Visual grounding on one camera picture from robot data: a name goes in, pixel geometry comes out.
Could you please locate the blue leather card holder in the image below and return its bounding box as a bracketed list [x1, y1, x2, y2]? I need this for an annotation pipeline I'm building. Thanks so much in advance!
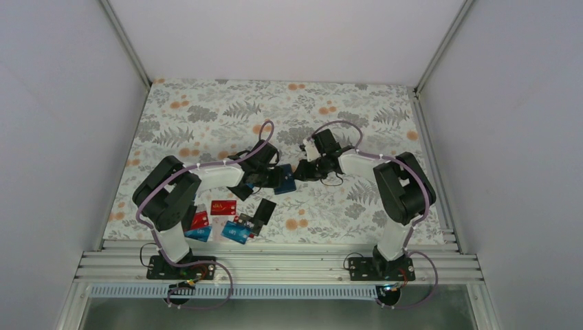
[274, 164, 297, 195]

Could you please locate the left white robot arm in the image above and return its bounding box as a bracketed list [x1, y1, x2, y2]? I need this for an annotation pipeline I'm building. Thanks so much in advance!
[132, 140, 283, 278]

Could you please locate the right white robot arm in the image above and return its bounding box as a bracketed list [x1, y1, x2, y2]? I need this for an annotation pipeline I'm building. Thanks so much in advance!
[294, 129, 437, 280]

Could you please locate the black card upper left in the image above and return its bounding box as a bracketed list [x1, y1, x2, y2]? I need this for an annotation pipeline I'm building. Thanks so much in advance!
[228, 182, 254, 201]

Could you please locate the small black card top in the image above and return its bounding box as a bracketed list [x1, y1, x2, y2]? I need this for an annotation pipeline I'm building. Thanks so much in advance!
[253, 199, 276, 225]

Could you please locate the black vip card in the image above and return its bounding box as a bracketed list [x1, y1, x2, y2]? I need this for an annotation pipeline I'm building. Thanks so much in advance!
[234, 214, 265, 238]

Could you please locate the red card upper left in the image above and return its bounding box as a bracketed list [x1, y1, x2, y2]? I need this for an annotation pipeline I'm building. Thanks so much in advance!
[210, 200, 237, 216]

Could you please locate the red card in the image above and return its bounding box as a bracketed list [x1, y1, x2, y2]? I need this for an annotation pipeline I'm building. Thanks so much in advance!
[189, 210, 210, 230]
[210, 200, 237, 216]

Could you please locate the blue card centre pile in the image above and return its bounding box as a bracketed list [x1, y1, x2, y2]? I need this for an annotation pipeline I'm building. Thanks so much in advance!
[221, 221, 252, 245]

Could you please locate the red card lower left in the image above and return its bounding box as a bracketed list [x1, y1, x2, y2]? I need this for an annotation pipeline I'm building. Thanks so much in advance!
[189, 210, 210, 230]

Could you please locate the blue card front left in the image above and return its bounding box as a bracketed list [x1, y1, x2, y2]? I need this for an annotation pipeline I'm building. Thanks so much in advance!
[184, 225, 212, 242]

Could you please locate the floral patterned table mat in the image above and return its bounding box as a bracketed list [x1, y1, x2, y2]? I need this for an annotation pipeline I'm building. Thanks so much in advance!
[104, 78, 423, 244]

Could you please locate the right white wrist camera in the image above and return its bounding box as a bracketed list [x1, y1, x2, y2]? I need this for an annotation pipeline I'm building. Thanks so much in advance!
[300, 139, 321, 162]

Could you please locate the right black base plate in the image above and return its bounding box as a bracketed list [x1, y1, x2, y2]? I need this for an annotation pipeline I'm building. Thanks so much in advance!
[349, 256, 416, 282]

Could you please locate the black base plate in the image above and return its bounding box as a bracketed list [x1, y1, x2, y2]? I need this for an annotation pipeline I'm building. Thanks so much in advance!
[349, 256, 416, 282]
[146, 255, 216, 281]

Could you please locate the grey slotted cable duct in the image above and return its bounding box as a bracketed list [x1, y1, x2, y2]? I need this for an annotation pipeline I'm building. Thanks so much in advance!
[88, 283, 381, 300]

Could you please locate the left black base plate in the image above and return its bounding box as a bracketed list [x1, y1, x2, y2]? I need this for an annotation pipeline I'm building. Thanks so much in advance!
[146, 255, 216, 281]

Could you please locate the aluminium rail frame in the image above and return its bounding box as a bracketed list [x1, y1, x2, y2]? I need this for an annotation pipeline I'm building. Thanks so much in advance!
[74, 240, 484, 285]

